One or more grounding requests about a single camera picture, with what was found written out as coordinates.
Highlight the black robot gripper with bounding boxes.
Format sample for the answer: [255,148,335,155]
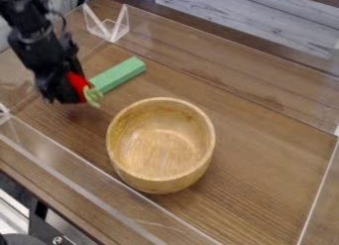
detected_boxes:
[8,28,85,104]

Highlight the red plush strawberry toy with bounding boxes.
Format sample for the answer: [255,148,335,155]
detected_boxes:
[67,71,103,108]

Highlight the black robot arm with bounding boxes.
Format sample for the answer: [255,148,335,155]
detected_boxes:
[0,0,88,104]

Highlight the green rectangular block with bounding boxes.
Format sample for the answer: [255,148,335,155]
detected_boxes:
[89,57,147,94]

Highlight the wooden bowl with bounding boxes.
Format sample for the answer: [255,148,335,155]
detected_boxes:
[105,97,216,194]

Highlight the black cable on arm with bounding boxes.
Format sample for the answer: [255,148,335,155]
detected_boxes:
[52,12,71,37]

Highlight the clear acrylic corner bracket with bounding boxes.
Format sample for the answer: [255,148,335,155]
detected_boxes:
[83,4,129,43]

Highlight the black metal frame with screw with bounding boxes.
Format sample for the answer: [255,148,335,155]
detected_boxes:
[28,200,77,245]

